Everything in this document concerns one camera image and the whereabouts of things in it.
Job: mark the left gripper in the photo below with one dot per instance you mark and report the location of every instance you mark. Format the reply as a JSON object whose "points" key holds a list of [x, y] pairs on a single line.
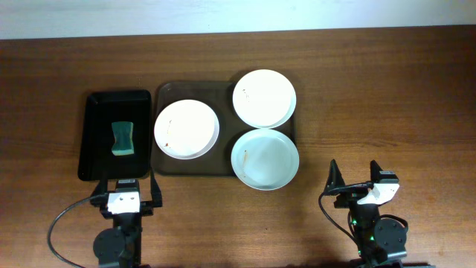
{"points": [[146, 207]]}

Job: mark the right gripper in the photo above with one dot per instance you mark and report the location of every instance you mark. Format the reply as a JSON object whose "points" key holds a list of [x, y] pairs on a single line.
{"points": [[349, 195]]}

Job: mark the green scrubbing sponge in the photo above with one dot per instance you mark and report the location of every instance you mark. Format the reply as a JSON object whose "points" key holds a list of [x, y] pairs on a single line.
{"points": [[123, 134]]}

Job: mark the white plate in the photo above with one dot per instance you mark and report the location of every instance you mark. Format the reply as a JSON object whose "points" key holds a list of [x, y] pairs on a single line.
{"points": [[186, 129], [264, 99]]}

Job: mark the pale blue plate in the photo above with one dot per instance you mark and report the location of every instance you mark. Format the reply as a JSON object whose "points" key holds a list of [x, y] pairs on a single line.
{"points": [[265, 159]]}

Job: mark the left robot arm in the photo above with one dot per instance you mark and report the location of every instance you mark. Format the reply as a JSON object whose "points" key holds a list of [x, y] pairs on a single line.
{"points": [[121, 245]]}

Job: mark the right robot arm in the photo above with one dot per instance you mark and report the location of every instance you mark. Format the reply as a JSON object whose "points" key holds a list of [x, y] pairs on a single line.
{"points": [[380, 238]]}

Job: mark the small black tray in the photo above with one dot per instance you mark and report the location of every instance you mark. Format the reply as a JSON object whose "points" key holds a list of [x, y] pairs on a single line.
{"points": [[102, 109]]}

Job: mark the brown plastic serving tray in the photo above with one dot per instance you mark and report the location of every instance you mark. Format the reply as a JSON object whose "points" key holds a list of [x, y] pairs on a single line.
{"points": [[218, 96]]}

